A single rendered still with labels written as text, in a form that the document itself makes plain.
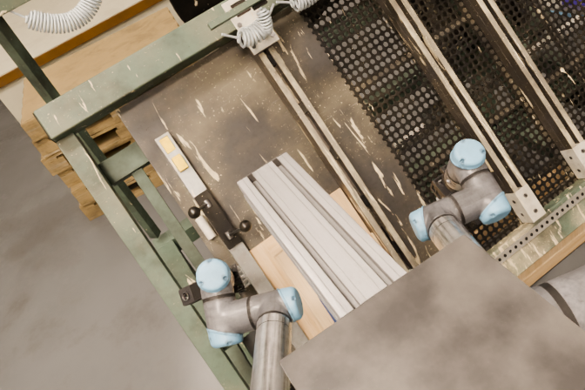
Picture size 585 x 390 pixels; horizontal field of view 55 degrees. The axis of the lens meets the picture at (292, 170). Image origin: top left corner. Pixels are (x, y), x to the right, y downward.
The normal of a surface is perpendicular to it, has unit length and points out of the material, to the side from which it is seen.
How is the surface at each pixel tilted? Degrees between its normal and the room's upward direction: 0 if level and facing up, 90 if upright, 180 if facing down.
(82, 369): 0
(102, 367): 0
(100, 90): 54
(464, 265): 0
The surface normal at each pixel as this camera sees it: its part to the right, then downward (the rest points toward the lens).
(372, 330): -0.33, -0.73
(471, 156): -0.10, -0.43
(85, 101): 0.19, -0.09
